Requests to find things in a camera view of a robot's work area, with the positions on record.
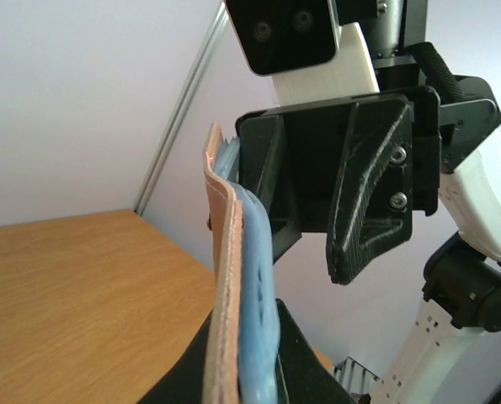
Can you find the pink leather card holder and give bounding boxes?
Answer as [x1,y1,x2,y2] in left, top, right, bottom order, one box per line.
[201,121,283,404]

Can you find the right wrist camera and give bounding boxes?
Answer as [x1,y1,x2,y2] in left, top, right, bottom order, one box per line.
[225,0,379,106]

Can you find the aluminium rail frame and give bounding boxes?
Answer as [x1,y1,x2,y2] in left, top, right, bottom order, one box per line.
[333,357,380,398]

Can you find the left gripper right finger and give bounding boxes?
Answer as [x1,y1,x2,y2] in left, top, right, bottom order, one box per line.
[275,299,351,404]

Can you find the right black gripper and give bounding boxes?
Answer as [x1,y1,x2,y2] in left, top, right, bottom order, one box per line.
[235,77,501,285]

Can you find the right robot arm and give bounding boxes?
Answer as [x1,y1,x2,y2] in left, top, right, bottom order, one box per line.
[227,1,501,403]

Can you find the left aluminium corner post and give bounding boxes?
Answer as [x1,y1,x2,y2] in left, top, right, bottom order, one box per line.
[134,1,228,215]

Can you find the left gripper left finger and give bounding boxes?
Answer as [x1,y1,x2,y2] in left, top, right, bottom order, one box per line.
[138,314,211,404]

